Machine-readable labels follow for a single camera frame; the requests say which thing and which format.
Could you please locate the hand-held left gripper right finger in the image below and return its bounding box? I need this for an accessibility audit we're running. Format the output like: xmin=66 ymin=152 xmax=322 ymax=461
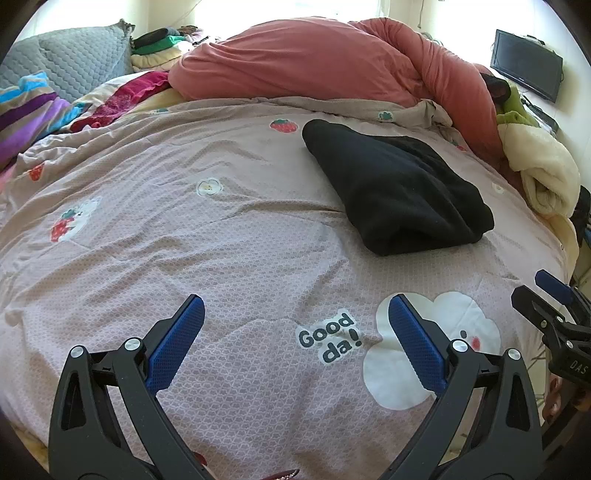
xmin=387 ymin=293 xmax=543 ymax=480

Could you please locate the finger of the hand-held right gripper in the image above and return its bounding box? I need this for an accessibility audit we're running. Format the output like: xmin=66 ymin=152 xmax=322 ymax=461
xmin=510 ymin=285 xmax=578 ymax=342
xmin=534 ymin=270 xmax=588 ymax=319

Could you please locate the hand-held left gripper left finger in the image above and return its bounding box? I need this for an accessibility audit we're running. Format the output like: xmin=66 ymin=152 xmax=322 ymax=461
xmin=48 ymin=294 xmax=206 ymax=480

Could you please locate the black sweater with orange cuffs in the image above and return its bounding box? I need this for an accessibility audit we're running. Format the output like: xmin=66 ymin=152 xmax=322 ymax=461
xmin=301 ymin=119 xmax=496 ymax=257

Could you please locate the stack of folded clothes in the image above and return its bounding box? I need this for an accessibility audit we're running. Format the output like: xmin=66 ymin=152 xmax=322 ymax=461
xmin=129 ymin=25 xmax=204 ymax=71

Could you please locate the person's right hand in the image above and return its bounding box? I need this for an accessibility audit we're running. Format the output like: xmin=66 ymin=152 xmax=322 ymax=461
xmin=542 ymin=374 xmax=566 ymax=423

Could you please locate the strawberry print grey-pink blanket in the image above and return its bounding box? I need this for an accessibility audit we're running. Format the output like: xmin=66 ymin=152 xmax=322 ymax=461
xmin=0 ymin=95 xmax=573 ymax=480

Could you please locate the cream fleece blanket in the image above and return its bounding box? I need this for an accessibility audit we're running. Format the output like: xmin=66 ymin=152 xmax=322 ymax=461
xmin=501 ymin=122 xmax=583 ymax=220

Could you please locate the black clutter under television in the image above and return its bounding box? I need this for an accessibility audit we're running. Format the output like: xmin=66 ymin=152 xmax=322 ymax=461
xmin=522 ymin=95 xmax=561 ymax=134

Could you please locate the green plush cloth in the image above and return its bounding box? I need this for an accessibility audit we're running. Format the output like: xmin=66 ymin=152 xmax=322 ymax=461
xmin=496 ymin=78 xmax=541 ymax=125

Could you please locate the dark brown cloth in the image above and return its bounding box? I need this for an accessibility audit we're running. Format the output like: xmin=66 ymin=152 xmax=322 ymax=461
xmin=482 ymin=74 xmax=511 ymax=104

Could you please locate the black television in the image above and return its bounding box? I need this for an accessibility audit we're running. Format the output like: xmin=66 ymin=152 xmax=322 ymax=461
xmin=489 ymin=28 xmax=564 ymax=104

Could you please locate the red patterned cloth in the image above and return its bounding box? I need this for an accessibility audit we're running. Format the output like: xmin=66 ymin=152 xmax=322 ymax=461
xmin=69 ymin=70 xmax=171 ymax=132

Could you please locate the striped purple and blue blanket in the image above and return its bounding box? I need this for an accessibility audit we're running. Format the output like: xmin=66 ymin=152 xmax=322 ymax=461
xmin=0 ymin=70 xmax=86 ymax=169

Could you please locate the pink duvet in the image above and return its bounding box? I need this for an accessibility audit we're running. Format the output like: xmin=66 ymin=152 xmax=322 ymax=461
xmin=167 ymin=17 xmax=506 ymax=162

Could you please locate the grey quilted pillow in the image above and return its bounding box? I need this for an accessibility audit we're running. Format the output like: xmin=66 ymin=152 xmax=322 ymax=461
xmin=0 ymin=18 xmax=137 ymax=93

